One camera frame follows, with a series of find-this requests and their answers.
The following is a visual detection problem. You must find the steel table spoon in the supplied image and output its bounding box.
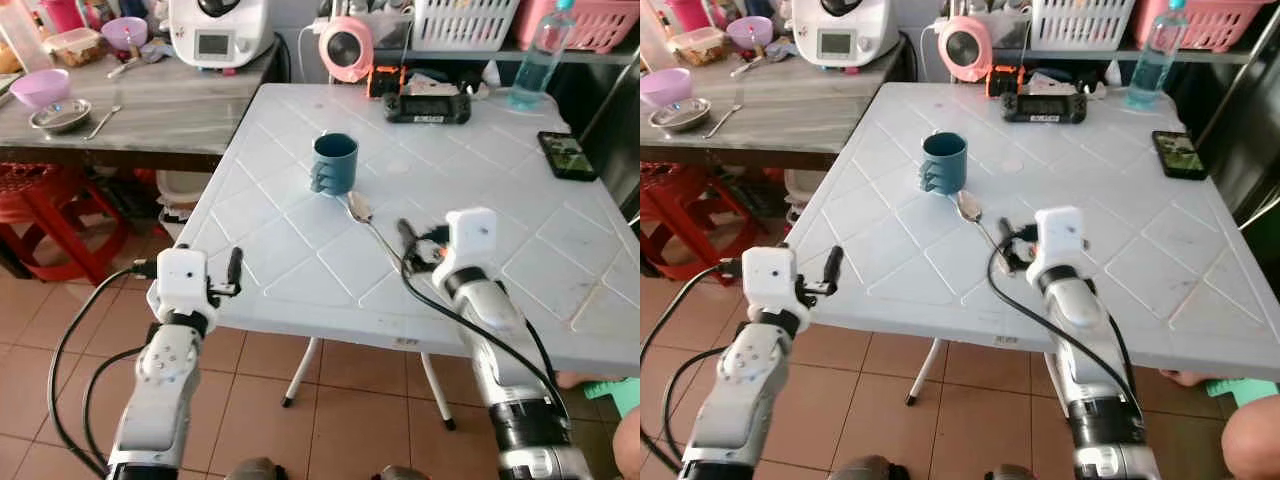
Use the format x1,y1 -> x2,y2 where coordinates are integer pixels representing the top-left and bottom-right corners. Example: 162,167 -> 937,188
347,192 -> 406,266
955,190 -> 1006,261

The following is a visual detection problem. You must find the steel fork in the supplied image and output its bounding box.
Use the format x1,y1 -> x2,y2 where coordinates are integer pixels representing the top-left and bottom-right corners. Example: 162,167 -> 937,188
108,52 -> 161,79
730,52 -> 786,79
703,103 -> 743,139
85,103 -> 124,141

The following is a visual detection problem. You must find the clear lidded food container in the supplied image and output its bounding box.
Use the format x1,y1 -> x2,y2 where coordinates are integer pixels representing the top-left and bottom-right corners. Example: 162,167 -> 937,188
668,27 -> 729,67
43,28 -> 106,68

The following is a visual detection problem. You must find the pink round appliance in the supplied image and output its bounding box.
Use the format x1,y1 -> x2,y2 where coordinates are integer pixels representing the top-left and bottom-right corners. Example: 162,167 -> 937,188
318,15 -> 375,84
938,15 -> 994,84

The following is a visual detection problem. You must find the black smartphone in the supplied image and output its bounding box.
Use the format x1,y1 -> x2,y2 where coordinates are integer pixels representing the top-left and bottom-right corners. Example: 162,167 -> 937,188
1151,130 -> 1209,181
537,131 -> 599,182

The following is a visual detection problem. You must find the teal blue mug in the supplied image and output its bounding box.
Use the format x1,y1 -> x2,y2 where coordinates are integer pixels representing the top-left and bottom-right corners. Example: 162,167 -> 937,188
311,132 -> 359,196
921,131 -> 969,196

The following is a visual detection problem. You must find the round steel dish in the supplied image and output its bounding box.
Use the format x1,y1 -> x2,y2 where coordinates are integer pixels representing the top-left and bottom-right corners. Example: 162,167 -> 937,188
28,98 -> 93,134
648,97 -> 713,134

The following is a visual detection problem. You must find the white plastic folding table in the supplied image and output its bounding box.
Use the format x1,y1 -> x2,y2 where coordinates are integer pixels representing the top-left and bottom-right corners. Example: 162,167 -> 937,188
775,82 -> 1280,406
148,82 -> 641,431

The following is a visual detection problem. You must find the white plastic basket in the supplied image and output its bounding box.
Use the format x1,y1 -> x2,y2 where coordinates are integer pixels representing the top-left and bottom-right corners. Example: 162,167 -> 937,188
412,0 -> 521,51
1030,0 -> 1138,51

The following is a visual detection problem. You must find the grey wood pattern counter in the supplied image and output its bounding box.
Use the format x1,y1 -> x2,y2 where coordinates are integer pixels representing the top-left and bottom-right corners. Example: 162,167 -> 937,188
0,40 -> 286,171
640,40 -> 906,171

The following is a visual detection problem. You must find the large purple plastic bowl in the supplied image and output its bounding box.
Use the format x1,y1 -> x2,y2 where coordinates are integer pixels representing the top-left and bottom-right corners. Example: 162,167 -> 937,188
640,68 -> 694,109
10,68 -> 72,109

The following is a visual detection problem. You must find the red plastic stool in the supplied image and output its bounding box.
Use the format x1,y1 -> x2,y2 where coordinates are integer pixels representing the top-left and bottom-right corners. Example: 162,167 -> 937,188
640,163 -> 746,286
0,165 -> 131,286

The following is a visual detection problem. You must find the white plastic bin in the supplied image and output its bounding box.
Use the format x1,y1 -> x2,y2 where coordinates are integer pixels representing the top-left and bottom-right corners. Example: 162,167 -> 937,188
155,170 -> 216,241
783,170 -> 831,226

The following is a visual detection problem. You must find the white kitchen cooking machine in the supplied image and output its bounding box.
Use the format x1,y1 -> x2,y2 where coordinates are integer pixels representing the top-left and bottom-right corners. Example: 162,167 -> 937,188
168,0 -> 276,69
790,0 -> 898,69

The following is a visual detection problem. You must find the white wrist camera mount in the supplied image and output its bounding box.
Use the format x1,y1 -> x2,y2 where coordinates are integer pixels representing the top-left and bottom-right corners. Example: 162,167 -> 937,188
155,247 -> 216,326
742,245 -> 811,326
1030,207 -> 1089,281
440,207 -> 499,276

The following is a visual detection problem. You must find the long black left arm cable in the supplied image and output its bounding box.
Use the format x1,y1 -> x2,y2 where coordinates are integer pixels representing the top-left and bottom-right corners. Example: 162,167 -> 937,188
47,262 -> 161,476
640,260 -> 746,471

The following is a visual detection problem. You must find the pink plastic basket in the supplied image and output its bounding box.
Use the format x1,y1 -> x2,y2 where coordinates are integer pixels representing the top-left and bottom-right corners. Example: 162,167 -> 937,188
515,0 -> 641,54
1132,0 -> 1276,54

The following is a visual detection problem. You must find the magenta plastic cup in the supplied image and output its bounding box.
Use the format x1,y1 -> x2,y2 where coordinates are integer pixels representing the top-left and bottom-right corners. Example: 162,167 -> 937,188
40,0 -> 86,33
665,0 -> 713,31

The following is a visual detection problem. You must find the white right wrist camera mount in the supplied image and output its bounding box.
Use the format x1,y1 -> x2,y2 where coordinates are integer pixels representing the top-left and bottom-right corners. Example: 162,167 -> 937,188
1030,207 -> 1089,281
440,207 -> 499,276

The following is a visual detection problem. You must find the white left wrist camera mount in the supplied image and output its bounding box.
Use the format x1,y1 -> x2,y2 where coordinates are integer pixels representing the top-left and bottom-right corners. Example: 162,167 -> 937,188
155,247 -> 216,326
742,245 -> 811,326

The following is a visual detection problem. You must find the white metal table leg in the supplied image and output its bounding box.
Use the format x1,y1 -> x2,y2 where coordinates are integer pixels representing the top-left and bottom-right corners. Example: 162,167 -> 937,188
905,338 -> 946,406
283,338 -> 321,408
420,352 -> 458,431

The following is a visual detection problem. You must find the dark metal shelf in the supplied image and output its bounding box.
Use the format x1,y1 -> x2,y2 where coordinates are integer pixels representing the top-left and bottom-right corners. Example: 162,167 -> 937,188
380,44 -> 641,65
1000,44 -> 1280,65

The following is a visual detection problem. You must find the short black left arm cable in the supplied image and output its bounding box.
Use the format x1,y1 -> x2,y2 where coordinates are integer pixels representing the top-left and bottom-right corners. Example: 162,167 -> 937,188
82,345 -> 151,459
662,345 -> 749,459

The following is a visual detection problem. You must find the black handheld controller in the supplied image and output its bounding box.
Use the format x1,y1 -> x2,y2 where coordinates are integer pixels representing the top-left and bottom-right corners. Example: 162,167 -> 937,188
1002,92 -> 1089,125
385,92 -> 472,125

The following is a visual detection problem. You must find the person bare knee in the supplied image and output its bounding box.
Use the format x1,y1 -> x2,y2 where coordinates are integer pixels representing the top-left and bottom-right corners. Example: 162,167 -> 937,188
1222,395 -> 1280,480
612,405 -> 641,480

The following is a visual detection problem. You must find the clear blue water bottle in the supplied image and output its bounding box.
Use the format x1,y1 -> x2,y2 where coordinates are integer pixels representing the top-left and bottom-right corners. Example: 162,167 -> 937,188
507,0 -> 576,111
1125,0 -> 1189,111

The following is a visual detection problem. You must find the small purple plastic bowl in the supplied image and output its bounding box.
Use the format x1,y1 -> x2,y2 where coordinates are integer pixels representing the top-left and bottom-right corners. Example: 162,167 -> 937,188
101,17 -> 149,53
726,16 -> 774,53

